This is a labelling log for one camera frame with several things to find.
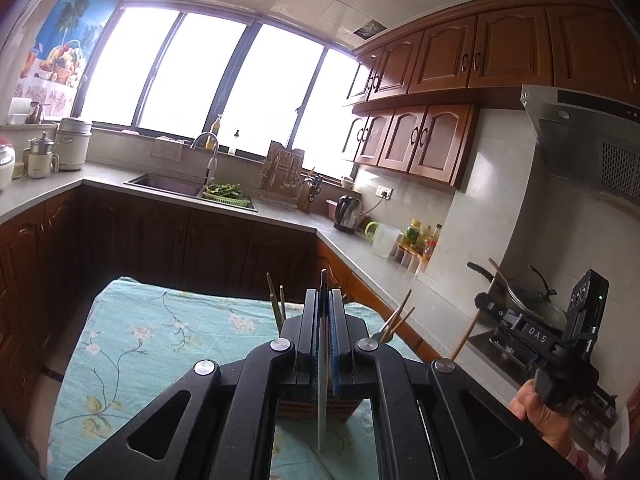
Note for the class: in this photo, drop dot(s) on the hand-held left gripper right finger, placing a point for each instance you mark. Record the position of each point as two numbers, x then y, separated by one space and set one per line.
337 347

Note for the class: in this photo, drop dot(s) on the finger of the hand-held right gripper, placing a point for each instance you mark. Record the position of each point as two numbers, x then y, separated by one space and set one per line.
487 302

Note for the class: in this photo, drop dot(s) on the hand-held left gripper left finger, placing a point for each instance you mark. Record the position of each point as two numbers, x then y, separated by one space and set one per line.
314 342

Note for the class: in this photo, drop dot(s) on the dark fork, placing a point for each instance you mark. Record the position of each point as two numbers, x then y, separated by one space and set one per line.
323 410

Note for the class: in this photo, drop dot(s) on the wooden utensil holder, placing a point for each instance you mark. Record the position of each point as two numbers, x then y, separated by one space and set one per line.
300 410

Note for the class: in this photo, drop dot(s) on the person's right hand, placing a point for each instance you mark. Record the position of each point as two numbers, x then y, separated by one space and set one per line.
545 420

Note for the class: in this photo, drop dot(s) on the wooden spatula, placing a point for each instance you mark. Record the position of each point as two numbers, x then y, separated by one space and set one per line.
495 269

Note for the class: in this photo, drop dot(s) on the black wok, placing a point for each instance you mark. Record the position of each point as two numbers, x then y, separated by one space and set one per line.
527 300

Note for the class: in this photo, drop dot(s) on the gas stove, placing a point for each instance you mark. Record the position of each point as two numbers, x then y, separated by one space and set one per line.
480 349

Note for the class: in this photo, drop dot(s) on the row of condiment bottles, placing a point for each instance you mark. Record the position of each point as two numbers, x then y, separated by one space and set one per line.
420 247

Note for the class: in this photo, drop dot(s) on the black electric kettle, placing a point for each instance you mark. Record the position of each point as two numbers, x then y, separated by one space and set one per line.
347 212

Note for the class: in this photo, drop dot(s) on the pink container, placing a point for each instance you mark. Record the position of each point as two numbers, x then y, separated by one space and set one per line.
331 207

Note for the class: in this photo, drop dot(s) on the knife block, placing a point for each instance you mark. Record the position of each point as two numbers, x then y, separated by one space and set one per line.
310 190

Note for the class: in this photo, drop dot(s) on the small bowl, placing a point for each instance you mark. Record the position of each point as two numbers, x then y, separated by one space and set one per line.
347 182

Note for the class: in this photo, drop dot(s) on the teal floral tablecloth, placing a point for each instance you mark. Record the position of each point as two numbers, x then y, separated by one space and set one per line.
150 350

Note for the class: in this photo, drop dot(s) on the green vegetable basket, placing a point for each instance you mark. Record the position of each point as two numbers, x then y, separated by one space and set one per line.
225 193

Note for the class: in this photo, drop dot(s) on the dish rack with boards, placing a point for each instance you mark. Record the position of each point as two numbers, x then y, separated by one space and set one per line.
282 170

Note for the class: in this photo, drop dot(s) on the steel range hood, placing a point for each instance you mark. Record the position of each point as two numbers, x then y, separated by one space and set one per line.
580 135

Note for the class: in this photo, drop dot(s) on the kitchen faucet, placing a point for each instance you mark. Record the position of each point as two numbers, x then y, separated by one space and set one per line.
212 160

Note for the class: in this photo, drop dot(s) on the clear bottle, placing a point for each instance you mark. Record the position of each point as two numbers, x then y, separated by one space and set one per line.
234 144

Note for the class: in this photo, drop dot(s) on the steel sink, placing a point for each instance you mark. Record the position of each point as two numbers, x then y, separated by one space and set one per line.
165 185

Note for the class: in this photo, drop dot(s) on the yellow soap bottle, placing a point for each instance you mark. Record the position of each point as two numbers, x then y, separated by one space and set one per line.
216 132

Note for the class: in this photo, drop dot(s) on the dish cloth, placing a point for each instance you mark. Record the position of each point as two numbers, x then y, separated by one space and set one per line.
167 150

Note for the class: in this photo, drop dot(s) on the brown upper cabinets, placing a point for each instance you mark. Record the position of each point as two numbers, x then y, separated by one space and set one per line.
500 50

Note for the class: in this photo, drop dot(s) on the kitchen window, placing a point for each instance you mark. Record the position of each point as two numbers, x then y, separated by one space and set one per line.
200 85

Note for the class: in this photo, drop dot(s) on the white rice cooker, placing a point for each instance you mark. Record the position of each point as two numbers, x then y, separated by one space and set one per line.
72 142

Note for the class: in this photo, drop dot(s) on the small electric health pot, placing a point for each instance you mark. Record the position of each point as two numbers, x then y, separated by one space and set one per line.
40 160

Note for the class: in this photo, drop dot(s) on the white pot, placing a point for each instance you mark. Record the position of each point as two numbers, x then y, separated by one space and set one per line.
5 162

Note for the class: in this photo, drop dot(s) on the wall outlet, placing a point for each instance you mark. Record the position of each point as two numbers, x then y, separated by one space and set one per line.
384 191

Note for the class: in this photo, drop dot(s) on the fruit and palm wall poster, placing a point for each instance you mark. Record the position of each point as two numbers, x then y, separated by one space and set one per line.
70 35

